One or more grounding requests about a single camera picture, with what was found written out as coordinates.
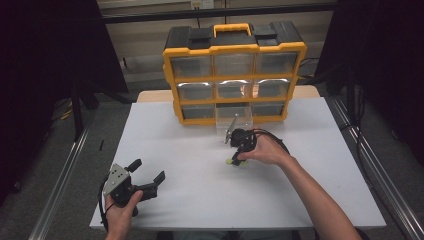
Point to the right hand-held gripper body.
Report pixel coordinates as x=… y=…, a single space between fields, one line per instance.
x=243 y=140

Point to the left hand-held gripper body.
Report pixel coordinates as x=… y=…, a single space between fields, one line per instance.
x=118 y=188

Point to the yellow-green stick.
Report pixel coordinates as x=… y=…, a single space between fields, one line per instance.
x=229 y=161

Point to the clear plastic drawer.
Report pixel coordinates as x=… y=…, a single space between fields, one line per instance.
x=223 y=123

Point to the yellow black organizer cabinet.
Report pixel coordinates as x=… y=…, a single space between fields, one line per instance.
x=233 y=43

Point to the person's left hand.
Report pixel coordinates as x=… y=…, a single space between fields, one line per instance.
x=120 y=216

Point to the person's right hand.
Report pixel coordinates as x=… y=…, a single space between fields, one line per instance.
x=270 y=151

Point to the wooden table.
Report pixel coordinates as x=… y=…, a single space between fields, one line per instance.
x=153 y=96

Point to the set of clear cabinet drawers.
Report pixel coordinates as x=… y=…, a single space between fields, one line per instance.
x=191 y=66

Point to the black curtain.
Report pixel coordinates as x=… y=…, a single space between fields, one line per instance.
x=383 y=66
x=40 y=66

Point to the black metal bar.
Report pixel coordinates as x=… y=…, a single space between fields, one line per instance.
x=166 y=15

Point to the aluminium rail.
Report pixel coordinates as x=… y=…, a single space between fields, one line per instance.
x=383 y=180
x=60 y=186

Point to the black stand post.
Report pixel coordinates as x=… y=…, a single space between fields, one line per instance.
x=78 y=113

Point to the wall outlet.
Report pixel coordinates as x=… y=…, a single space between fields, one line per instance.
x=202 y=3

